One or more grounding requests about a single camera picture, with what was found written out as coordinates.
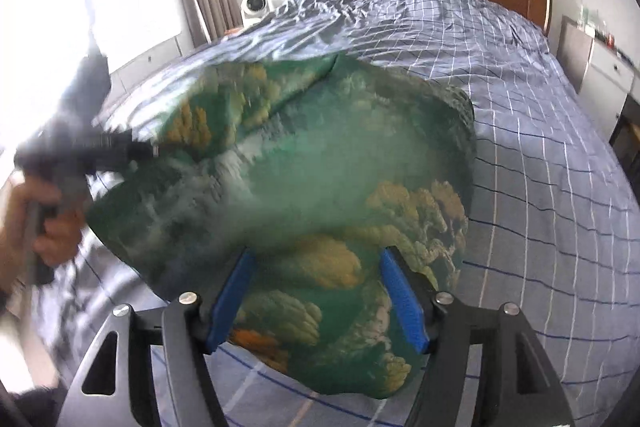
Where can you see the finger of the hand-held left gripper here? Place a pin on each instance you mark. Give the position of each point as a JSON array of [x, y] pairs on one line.
[[125, 149]]

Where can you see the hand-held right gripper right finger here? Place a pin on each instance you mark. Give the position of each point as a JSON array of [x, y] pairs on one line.
[[402, 302]]

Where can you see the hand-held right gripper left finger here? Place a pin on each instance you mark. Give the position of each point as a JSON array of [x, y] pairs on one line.
[[232, 297]]

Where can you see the green printed jacket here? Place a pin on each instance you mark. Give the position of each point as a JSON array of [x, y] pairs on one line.
[[300, 167]]

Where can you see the person's left hand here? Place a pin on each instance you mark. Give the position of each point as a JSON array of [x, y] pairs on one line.
[[60, 232]]

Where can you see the white window-side cabinet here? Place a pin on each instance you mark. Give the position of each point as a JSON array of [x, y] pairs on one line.
[[150, 62]]

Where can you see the white round fan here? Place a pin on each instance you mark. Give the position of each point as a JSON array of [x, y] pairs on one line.
[[255, 7]]

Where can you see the person's dark trousers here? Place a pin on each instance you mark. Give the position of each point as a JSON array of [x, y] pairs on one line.
[[25, 407]]

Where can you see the white desk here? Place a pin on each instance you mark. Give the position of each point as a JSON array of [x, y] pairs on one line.
[[605, 67]]

